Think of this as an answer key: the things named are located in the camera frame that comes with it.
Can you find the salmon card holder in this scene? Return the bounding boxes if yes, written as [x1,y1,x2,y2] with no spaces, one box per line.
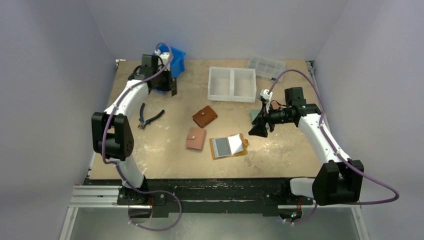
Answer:
[270,100,281,110]

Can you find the green card holder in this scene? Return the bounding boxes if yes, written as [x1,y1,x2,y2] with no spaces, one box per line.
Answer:
[249,109,262,123]

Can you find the pink card holder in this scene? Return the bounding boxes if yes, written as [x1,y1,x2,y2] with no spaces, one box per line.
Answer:
[185,127,207,151]

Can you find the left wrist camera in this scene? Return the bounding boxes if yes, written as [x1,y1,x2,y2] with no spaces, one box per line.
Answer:
[153,49,172,71]

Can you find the brown leather card holder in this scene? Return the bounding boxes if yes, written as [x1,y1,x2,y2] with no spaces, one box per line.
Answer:
[192,105,218,128]

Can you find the purple cable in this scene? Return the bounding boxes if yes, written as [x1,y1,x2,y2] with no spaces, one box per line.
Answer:
[100,42,183,233]
[266,68,400,226]

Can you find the orange card holder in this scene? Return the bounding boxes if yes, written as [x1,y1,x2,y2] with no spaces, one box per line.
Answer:
[209,133,249,160]

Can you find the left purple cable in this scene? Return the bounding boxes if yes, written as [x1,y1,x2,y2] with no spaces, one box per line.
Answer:
[100,42,183,233]

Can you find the blue handled pliers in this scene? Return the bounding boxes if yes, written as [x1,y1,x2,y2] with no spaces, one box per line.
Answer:
[137,102,166,130]

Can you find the clear plastic organizer box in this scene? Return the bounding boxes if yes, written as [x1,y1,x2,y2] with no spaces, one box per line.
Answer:
[247,55,286,79]

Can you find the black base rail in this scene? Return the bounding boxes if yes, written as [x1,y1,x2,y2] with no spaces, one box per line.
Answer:
[117,177,313,218]

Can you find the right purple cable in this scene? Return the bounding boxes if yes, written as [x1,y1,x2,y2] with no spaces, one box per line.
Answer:
[266,68,400,226]

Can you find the dark credit card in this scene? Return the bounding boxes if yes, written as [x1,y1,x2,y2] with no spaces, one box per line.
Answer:
[212,137,231,158]

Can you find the blue plastic bin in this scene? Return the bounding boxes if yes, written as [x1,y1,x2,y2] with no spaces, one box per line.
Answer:
[156,44,186,94]

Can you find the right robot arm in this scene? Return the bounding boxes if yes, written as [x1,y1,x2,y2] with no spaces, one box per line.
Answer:
[248,87,364,206]

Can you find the white two-compartment tray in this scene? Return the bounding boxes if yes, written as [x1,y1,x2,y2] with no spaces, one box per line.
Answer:
[207,66,257,103]

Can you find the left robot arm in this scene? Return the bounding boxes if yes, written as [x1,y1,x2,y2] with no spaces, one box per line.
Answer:
[91,52,173,205]

